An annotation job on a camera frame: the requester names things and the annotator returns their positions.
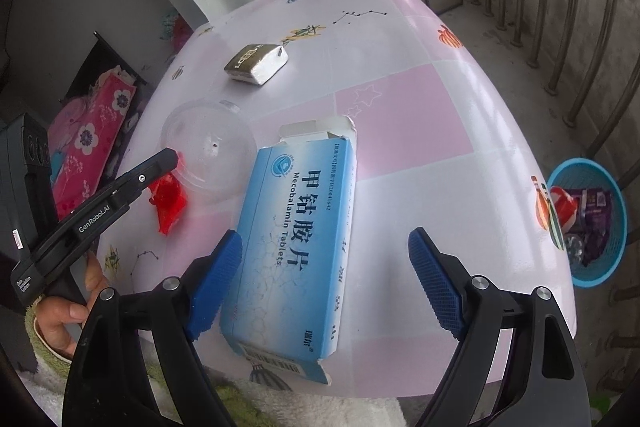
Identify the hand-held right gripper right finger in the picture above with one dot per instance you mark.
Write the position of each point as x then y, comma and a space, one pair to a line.
435, 277

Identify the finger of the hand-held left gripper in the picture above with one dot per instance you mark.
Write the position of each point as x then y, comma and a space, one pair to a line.
145, 174

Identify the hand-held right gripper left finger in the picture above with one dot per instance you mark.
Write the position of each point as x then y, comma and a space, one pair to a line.
215, 287

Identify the red plastic wrapper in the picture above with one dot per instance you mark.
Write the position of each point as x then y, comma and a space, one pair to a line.
170, 202

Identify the blue white medicine box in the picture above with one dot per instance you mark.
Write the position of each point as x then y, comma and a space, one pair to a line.
295, 232

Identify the clear plastic bottle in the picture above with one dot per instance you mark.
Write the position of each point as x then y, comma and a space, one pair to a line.
575, 247

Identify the blue plastic basket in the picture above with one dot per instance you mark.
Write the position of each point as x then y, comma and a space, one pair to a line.
600, 272

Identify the person's left hand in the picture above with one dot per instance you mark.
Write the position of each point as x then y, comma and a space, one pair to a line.
60, 322

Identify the clear plastic lid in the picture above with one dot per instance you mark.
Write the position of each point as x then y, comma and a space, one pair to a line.
210, 142

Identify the fuzzy white green garment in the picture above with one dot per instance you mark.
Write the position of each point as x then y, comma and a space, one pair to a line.
50, 387

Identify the silver foil packet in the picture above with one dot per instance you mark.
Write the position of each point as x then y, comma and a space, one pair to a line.
260, 64

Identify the pink white printed tablecloth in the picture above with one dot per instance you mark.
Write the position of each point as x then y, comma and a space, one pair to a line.
425, 117

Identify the purple snack packet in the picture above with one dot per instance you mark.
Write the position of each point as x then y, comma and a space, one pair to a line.
595, 217

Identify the metal railing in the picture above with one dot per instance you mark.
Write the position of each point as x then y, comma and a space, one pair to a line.
550, 7

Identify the black metal frame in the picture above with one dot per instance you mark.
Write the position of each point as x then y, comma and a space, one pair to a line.
107, 57

